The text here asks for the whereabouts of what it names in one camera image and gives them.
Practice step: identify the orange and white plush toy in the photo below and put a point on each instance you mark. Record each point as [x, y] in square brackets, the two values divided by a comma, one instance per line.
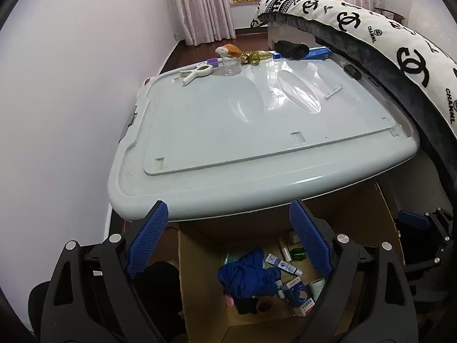
[232, 50]

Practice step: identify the brown cardboard box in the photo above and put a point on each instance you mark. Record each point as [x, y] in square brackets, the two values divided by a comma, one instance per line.
[203, 257]

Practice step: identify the white plastic clip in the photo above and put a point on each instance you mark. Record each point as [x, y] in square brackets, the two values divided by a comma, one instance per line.
[200, 73]

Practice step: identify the small beige bottle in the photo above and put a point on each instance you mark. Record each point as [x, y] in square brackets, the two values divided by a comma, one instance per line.
[284, 248]

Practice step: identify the clear plastic cup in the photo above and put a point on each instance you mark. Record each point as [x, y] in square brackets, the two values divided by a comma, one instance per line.
[231, 68]

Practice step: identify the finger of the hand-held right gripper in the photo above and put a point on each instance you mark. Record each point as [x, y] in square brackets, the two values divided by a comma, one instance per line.
[414, 219]

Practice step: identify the wooden chair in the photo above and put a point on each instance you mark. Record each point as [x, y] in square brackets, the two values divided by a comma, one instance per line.
[392, 15]

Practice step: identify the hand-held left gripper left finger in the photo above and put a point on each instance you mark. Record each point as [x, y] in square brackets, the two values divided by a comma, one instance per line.
[148, 239]

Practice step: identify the blue fleece cloth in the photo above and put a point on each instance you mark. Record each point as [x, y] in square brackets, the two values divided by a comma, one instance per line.
[246, 275]

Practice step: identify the white cotton swab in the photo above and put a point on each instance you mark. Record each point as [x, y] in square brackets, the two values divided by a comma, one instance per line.
[332, 93]

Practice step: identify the black and white printed blanket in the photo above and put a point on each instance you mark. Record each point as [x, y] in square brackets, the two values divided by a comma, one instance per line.
[357, 18]

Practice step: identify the blue and white medicine box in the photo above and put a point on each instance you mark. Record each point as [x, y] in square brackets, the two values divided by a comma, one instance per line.
[298, 293]

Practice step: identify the purple capped tube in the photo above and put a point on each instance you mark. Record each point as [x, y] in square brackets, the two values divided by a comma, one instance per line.
[213, 61]

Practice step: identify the grey plastic storage bin lid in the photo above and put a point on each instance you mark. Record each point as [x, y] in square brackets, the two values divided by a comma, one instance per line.
[214, 132]

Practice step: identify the white cylindrical container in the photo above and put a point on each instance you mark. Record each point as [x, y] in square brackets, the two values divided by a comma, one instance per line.
[317, 288]

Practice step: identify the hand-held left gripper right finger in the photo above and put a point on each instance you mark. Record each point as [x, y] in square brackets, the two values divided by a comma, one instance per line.
[309, 239]

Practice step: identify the black cloth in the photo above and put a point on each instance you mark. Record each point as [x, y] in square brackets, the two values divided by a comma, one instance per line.
[291, 49]

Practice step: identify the blue tissue packet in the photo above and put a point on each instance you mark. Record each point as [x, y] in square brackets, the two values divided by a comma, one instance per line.
[317, 53]

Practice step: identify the dark green small bottle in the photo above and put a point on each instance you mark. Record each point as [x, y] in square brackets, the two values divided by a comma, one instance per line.
[298, 254]

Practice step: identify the small blue box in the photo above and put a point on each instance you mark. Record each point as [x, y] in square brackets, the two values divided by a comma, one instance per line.
[278, 55]

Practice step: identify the green and white tube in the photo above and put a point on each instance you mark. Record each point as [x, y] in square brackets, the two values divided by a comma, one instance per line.
[231, 259]

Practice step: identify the white and blue ointment tube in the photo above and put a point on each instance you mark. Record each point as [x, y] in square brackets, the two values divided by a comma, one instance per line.
[282, 263]

